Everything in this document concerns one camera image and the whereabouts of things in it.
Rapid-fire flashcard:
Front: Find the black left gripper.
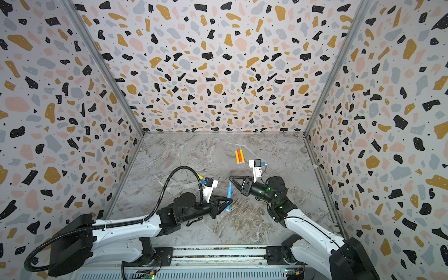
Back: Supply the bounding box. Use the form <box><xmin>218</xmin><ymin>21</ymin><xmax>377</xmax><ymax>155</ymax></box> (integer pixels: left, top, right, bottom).
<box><xmin>180</xmin><ymin>194</ymin><xmax>232</xmax><ymax>224</ymax></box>

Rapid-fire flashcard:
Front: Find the blue highlighter pen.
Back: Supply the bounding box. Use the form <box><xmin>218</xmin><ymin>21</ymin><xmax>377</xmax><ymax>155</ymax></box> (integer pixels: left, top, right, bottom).
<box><xmin>226</xmin><ymin>183</ymin><xmax>233</xmax><ymax>211</ymax></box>

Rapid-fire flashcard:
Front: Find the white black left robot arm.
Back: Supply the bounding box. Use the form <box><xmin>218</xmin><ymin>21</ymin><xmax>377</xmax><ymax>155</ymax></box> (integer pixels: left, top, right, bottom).
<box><xmin>48</xmin><ymin>192</ymin><xmax>233</xmax><ymax>277</ymax></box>

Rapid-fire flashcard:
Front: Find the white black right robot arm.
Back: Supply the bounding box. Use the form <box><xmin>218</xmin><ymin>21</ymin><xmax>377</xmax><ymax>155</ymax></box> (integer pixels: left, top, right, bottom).
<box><xmin>229</xmin><ymin>176</ymin><xmax>379</xmax><ymax>280</ymax></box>

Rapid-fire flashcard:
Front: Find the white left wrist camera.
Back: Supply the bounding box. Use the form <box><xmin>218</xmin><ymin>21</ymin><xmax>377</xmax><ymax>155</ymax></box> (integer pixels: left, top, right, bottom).
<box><xmin>201</xmin><ymin>177</ymin><xmax>218</xmax><ymax>203</ymax></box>

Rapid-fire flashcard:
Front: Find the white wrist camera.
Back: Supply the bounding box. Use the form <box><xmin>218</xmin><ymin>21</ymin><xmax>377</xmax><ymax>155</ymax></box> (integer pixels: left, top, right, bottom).
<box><xmin>249</xmin><ymin>159</ymin><xmax>267</xmax><ymax>182</ymax></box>
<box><xmin>201</xmin><ymin>177</ymin><xmax>218</xmax><ymax>203</ymax></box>

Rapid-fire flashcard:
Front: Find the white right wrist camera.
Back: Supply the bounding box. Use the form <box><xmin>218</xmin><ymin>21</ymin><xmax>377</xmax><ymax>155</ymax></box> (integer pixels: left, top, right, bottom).
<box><xmin>249</xmin><ymin>159</ymin><xmax>267</xmax><ymax>182</ymax></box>

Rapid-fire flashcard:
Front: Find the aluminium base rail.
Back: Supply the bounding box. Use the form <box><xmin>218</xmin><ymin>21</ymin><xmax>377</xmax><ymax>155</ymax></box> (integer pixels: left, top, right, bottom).
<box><xmin>69</xmin><ymin>244</ymin><xmax>368</xmax><ymax>280</ymax></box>

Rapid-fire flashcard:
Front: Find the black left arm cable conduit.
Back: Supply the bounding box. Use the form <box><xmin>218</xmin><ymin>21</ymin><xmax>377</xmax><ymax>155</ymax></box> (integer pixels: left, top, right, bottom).
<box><xmin>23</xmin><ymin>166</ymin><xmax>204</xmax><ymax>273</ymax></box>

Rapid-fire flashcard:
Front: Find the metal corner post right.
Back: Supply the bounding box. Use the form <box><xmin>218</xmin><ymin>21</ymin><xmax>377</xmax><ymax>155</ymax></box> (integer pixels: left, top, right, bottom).
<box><xmin>304</xmin><ymin>0</ymin><xmax>372</xmax><ymax>138</ymax></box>

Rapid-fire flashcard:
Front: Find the metal corner post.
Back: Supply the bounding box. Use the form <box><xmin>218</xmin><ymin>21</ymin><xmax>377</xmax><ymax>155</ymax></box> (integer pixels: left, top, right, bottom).
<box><xmin>60</xmin><ymin>0</ymin><xmax>145</xmax><ymax>137</ymax></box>
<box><xmin>304</xmin><ymin>0</ymin><xmax>372</xmax><ymax>138</ymax></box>

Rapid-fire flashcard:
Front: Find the metal corner post left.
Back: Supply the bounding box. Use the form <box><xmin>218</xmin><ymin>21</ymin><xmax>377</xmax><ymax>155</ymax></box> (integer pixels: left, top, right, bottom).
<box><xmin>60</xmin><ymin>0</ymin><xmax>145</xmax><ymax>137</ymax></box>

